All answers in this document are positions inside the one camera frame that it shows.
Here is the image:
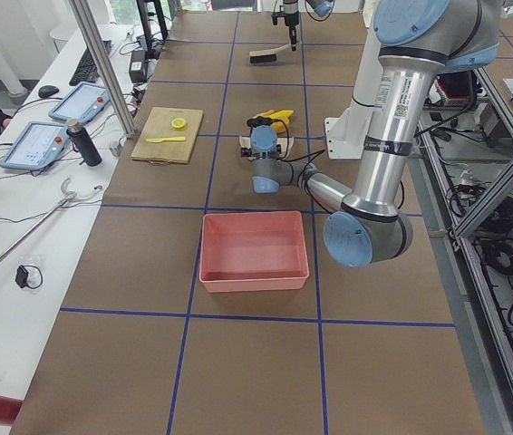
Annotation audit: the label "aluminium frame post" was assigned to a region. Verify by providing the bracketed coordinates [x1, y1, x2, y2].
[69, 0, 135, 139]

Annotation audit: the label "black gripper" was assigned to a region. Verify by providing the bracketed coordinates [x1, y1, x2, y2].
[240, 116, 289, 160]
[271, 0, 298, 51]

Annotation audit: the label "beige hand brush black bristles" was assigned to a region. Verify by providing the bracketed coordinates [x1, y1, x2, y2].
[249, 44, 291, 64]

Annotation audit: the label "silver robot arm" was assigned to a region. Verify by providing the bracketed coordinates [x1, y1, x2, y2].
[241, 1, 503, 267]
[271, 0, 334, 51]

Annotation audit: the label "blue teach pendant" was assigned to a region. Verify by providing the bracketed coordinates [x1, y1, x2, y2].
[0, 121, 69, 171]
[48, 82, 111, 124]

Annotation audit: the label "metal reacher rod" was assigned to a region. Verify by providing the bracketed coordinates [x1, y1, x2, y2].
[0, 178, 103, 263]

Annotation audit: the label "yellow plastic knife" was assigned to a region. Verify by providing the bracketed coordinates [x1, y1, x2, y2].
[145, 136, 187, 144]

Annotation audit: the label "blue teach pendant near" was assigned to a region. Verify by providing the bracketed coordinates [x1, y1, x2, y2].
[0, 121, 69, 171]

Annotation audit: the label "black keyboard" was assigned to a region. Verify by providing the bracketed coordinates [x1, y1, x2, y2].
[69, 48, 100, 86]

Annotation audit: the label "bamboo cutting board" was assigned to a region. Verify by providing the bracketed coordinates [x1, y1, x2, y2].
[131, 107, 203, 164]

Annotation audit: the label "blue teach pendant far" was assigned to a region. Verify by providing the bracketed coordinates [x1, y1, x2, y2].
[48, 82, 111, 124]

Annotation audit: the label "yellow lemon slices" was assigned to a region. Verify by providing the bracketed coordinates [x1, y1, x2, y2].
[170, 117, 188, 130]

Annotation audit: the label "pink plastic bin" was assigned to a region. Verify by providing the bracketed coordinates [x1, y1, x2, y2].
[199, 211, 309, 293]

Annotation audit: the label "yellow toy corn cob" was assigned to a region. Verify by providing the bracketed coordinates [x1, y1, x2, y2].
[258, 110, 294, 134]

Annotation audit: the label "beige plastic dustpan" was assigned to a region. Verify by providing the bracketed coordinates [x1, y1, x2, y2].
[238, 136, 294, 160]

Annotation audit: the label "black computer mouse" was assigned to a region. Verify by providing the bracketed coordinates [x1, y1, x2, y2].
[37, 85, 60, 99]

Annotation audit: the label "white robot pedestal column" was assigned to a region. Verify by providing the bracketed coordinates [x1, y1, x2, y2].
[348, 26, 382, 140]

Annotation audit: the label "black water bottle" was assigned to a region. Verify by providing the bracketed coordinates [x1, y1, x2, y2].
[66, 118, 102, 167]

